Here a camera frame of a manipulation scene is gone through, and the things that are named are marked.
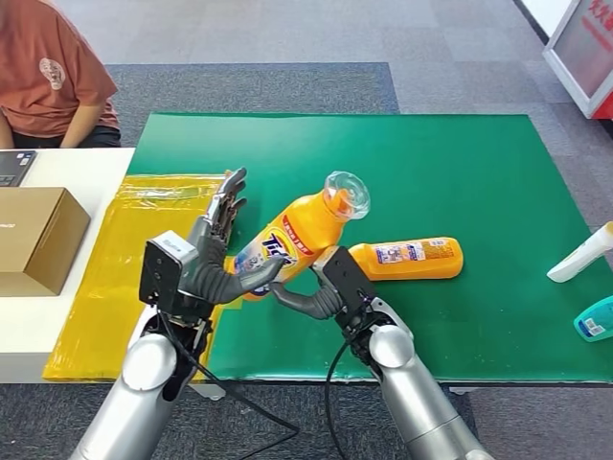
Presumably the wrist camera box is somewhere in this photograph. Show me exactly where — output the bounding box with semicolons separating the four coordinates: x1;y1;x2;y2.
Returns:
312;245;378;333
138;231;201;320

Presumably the white table leg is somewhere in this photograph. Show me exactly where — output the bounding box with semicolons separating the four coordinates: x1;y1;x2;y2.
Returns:
187;382;246;403

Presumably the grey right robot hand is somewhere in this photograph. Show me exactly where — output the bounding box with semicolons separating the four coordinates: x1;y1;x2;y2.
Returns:
269;279;347;321

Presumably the orange bottle with clear cap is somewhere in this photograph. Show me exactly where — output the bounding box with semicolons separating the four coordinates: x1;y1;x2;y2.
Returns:
224;170;372;302
348;236;464;283

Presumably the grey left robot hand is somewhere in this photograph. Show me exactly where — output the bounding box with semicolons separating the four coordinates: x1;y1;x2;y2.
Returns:
184;167;285;307

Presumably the dark laptop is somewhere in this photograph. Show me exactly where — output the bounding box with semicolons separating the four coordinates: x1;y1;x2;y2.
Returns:
0;149;38;189

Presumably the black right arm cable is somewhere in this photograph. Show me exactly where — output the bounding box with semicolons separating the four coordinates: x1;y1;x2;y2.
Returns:
324;339;351;460

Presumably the brown cardboard box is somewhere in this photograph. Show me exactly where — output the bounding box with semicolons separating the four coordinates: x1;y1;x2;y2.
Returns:
0;186;91;298

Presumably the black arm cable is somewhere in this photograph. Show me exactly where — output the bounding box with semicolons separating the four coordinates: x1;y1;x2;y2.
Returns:
157;310;302;460
324;339;351;460

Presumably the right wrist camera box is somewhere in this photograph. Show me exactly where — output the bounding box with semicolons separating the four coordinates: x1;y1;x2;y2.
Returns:
312;245;378;333

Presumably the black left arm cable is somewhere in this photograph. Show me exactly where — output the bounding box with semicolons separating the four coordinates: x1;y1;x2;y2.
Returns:
157;310;302;460

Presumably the white framed red sign board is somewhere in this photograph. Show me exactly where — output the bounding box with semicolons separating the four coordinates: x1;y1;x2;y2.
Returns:
543;0;613;121

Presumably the white plastic bottle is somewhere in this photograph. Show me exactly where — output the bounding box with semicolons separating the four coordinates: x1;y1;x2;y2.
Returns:
547;221;613;285

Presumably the green table mat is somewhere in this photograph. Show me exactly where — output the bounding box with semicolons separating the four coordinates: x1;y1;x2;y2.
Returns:
126;112;613;386

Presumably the yellow plastic wrapped package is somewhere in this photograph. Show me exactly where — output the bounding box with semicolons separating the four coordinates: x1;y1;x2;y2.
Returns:
42;170;250;384

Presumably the teal plastic bottle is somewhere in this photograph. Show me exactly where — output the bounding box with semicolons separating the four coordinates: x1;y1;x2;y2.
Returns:
572;294;613;344

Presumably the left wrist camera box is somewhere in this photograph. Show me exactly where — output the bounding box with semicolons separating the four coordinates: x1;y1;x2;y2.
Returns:
138;231;201;320

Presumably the person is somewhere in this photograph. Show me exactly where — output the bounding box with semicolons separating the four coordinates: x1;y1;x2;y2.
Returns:
0;0;121;150

